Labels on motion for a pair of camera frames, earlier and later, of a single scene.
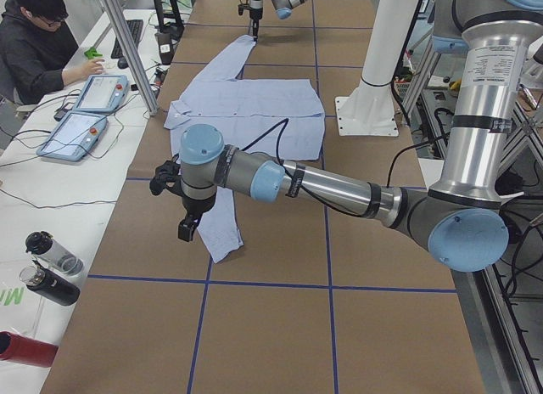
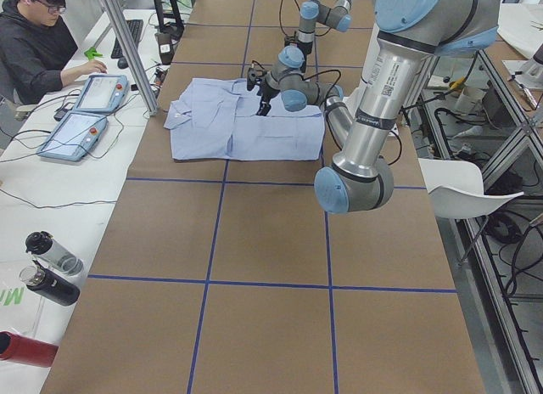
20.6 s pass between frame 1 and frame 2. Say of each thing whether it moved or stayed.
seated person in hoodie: stayed
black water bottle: stayed
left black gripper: moved
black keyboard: stayed
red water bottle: stayed
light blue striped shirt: moved
